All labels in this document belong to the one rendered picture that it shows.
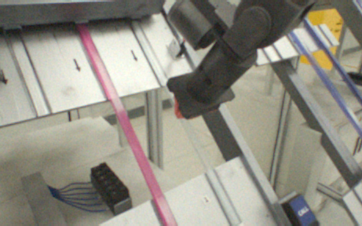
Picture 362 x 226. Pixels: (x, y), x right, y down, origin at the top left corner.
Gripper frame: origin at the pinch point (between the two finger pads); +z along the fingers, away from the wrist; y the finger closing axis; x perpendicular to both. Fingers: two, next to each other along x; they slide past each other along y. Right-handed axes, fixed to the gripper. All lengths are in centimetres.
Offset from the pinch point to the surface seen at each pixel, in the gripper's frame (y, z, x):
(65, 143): 12, 61, -20
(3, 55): 24.2, -0.4, -17.9
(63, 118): -9, 173, -76
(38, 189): 25.2, 39.0, -4.2
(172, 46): -5.3, 0.0, -13.9
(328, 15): -276, 106, -77
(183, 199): 7.0, 0.5, 13.9
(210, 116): -7.9, 3.4, 1.9
